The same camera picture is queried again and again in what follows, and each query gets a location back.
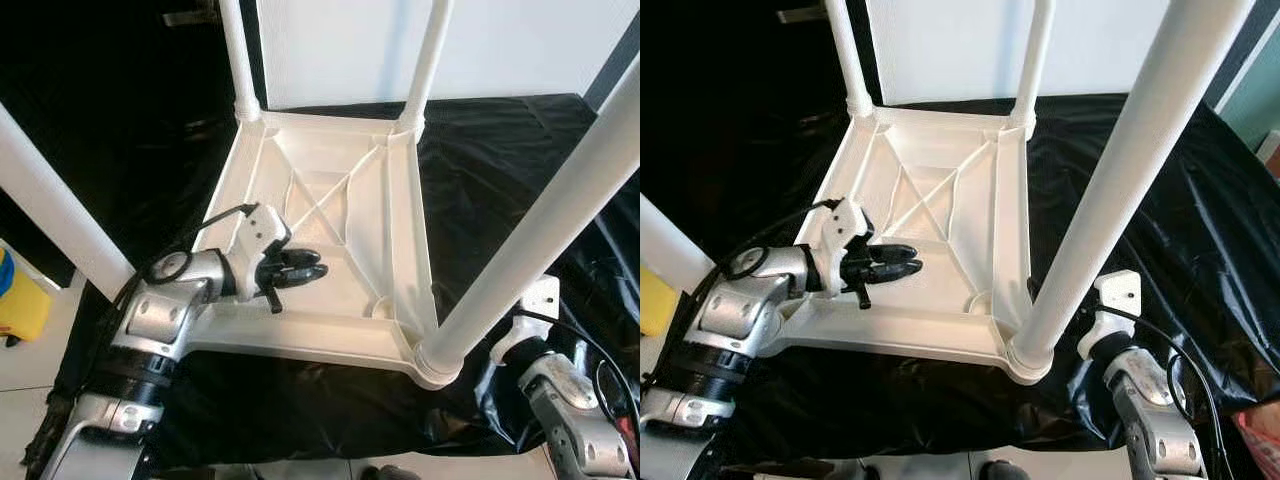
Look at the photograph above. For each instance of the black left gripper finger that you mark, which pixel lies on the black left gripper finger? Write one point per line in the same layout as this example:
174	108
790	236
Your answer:
305	258
310	273
895	252
900	269

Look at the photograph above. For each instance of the yellow container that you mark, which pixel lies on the yellow container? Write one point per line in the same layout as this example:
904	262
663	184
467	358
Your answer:
658	300
22	300

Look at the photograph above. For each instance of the black door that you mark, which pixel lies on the black door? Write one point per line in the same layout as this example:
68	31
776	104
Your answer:
730	100
100	100

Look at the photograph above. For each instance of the grey right robot foot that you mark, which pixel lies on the grey right robot foot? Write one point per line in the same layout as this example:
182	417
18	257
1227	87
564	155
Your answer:
388	472
1005	471

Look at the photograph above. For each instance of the black plastic table cover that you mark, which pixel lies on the black plastic table cover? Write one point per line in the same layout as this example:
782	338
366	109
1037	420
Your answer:
1210	250
500	170

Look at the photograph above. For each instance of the brown and white flat board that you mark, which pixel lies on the brown and white flat board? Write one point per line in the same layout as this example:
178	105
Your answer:
1273	148

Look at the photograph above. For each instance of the pink plastic bag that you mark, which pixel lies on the pink plastic bag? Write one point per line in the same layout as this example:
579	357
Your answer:
1260	440

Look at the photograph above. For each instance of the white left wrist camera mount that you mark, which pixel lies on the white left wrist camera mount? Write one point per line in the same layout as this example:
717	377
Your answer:
843	230
258	235

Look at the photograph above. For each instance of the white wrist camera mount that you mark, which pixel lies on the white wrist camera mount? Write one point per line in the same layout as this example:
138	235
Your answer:
258	235
1115	305
535	310
843	230

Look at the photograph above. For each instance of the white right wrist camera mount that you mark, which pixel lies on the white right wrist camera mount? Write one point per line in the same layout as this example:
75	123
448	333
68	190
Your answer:
535	310
1115	305

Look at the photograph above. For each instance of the dark grey wall trim strip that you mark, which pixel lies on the dark grey wall trim strip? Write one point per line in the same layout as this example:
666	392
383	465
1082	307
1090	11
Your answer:
1245	50
615	60

